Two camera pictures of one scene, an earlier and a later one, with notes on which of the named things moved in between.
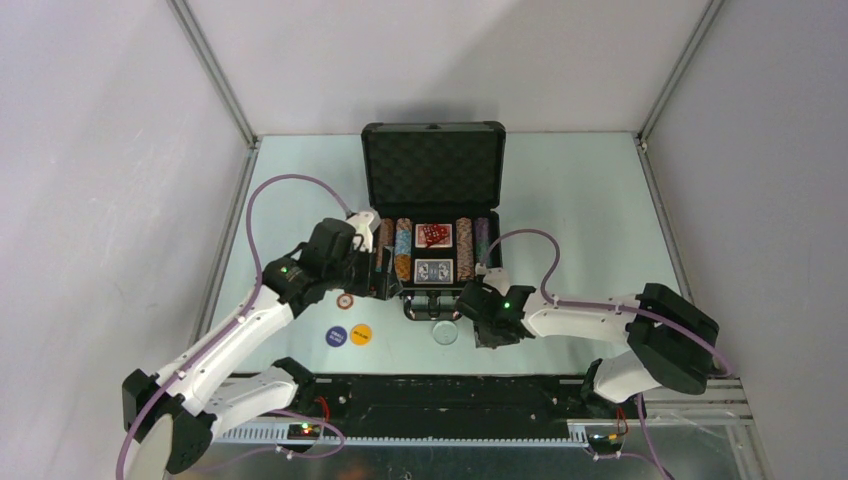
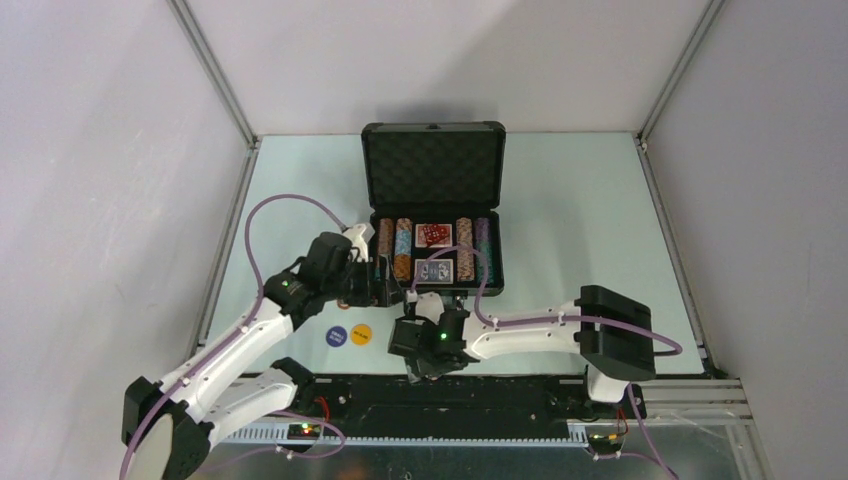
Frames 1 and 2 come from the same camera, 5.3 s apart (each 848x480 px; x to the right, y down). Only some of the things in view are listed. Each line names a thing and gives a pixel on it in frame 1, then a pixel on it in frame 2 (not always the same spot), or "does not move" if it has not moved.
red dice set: [434, 235] does not move
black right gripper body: [484, 337] -> [427, 368]
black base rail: [452, 406] does not move
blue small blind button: [336, 336] does not move
